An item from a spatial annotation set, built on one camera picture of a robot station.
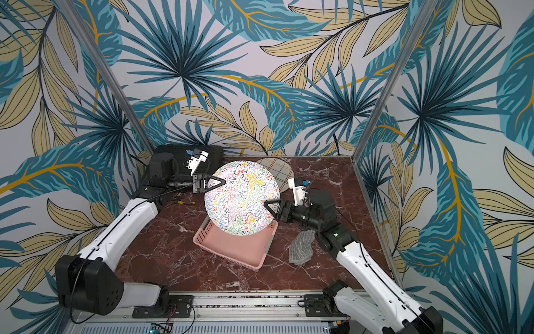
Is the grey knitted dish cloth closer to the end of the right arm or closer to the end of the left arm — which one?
the end of the right arm

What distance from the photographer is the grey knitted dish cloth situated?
824 mm

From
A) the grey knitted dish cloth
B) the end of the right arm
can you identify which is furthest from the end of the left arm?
the grey knitted dish cloth
